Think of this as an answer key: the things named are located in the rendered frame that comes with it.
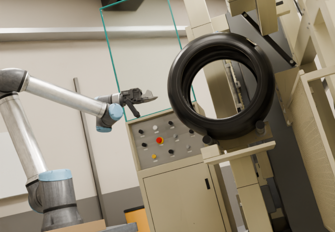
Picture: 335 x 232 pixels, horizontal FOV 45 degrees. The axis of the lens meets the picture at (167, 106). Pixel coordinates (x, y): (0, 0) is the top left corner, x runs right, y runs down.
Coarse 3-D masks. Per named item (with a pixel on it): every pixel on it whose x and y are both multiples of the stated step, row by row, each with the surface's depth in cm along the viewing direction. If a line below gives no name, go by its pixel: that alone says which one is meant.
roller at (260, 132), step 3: (258, 120) 203; (261, 120) 202; (258, 123) 202; (261, 123) 202; (264, 123) 202; (258, 126) 202; (261, 126) 201; (264, 126) 203; (258, 129) 206; (261, 129) 205; (264, 129) 217; (258, 132) 222; (261, 132) 219; (264, 132) 234
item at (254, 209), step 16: (192, 0) 261; (192, 16) 259; (208, 16) 256; (192, 32) 258; (208, 32) 255; (208, 64) 251; (208, 80) 250; (224, 80) 247; (224, 96) 246; (224, 112) 244; (240, 160) 237; (240, 176) 236; (256, 176) 234; (240, 192) 234; (256, 192) 232; (256, 208) 231; (256, 224) 229
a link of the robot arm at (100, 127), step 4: (96, 116) 230; (96, 120) 229; (100, 120) 224; (96, 124) 228; (100, 124) 226; (104, 124) 224; (96, 128) 228; (100, 128) 225; (104, 128) 225; (108, 128) 226
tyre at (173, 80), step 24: (192, 48) 216; (216, 48) 239; (240, 48) 210; (192, 72) 243; (264, 72) 205; (168, 96) 219; (264, 96) 204; (192, 120) 210; (216, 120) 206; (240, 120) 204
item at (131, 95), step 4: (136, 88) 229; (124, 92) 232; (128, 92) 232; (132, 92) 229; (136, 92) 230; (140, 92) 230; (120, 96) 231; (124, 96) 232; (128, 96) 232; (132, 96) 229; (136, 96) 230; (140, 96) 230; (120, 100) 230; (124, 100) 232; (132, 100) 229; (124, 104) 232; (136, 104) 234
